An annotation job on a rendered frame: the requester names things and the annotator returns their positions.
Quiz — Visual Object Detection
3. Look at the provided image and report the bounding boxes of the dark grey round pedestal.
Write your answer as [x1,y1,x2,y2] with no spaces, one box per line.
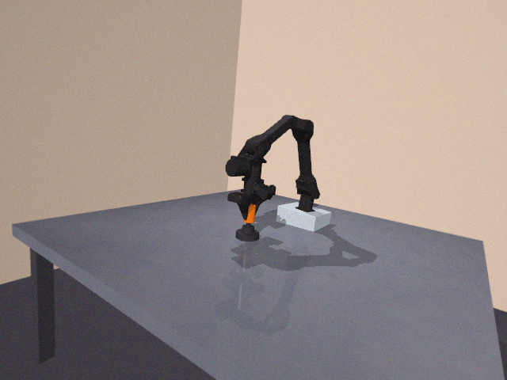
[235,223,259,241]

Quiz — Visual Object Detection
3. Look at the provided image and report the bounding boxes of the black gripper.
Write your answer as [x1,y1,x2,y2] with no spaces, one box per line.
[227,176,265,220]

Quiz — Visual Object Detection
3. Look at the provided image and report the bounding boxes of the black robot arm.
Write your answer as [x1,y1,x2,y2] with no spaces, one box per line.
[225,115,320,212]

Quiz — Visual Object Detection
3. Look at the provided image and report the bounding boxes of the orange knob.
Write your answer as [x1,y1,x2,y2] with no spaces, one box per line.
[243,204,256,223]

